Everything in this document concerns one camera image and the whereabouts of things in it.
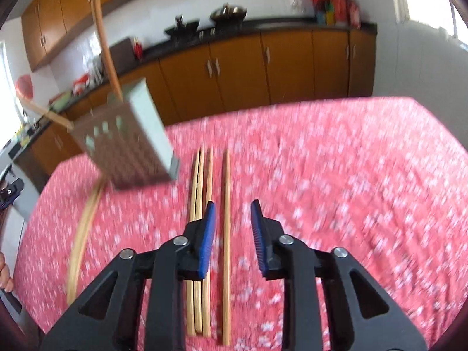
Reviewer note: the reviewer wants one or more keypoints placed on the black wok left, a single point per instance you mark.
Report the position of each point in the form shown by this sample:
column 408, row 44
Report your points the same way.
column 182, row 28

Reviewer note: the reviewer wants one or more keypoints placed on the person's left hand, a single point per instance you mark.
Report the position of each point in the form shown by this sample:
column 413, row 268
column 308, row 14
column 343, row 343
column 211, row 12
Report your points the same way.
column 6, row 280

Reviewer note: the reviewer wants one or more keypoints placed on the red bags on counter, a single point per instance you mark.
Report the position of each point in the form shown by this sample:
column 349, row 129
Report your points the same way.
column 342, row 13

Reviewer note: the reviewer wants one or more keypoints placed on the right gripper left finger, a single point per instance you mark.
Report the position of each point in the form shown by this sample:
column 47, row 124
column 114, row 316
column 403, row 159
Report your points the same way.
column 106, row 315

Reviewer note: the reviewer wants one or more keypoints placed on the brown kitchen cabinets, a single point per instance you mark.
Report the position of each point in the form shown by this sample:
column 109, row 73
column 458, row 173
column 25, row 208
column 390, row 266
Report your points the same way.
column 237, row 76
column 48, row 26

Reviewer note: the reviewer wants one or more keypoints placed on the red white bag on counter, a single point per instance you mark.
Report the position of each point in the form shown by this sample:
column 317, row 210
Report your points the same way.
column 81, row 84

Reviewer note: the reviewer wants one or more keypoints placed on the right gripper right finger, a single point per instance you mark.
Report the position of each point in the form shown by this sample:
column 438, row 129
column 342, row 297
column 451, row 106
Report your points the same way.
column 361, row 314

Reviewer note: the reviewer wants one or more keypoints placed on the black wok right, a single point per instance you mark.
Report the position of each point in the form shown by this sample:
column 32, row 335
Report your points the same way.
column 228, row 14

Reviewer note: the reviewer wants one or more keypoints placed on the red floral tablecloth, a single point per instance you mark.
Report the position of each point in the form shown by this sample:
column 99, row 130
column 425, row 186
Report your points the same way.
column 380, row 177

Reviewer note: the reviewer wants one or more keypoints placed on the red bottle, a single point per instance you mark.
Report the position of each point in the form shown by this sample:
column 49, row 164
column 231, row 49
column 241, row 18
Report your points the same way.
column 138, row 49

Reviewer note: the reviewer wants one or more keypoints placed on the perforated steel chopstick holder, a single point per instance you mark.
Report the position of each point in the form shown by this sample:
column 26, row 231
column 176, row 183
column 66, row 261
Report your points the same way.
column 126, row 139

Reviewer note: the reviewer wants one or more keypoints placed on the brown lower kitchen cabinets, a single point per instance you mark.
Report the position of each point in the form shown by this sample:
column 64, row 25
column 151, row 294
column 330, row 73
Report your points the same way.
column 237, row 76

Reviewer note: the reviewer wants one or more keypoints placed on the black wok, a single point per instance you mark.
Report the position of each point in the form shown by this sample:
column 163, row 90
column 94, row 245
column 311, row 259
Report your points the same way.
column 182, row 28
column 228, row 14

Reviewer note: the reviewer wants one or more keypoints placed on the dark cutting board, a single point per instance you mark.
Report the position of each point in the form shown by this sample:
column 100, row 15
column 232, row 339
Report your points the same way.
column 122, row 55

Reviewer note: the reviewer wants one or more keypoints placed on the red plastic bag on wall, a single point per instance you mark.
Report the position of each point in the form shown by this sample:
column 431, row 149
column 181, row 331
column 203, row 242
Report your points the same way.
column 24, row 87

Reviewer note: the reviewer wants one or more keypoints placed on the brown upper kitchen cabinets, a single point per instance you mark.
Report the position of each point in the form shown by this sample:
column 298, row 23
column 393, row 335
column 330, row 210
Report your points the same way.
column 48, row 26

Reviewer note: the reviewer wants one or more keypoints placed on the green basin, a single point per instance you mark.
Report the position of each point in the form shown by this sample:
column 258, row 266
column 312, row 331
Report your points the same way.
column 60, row 101

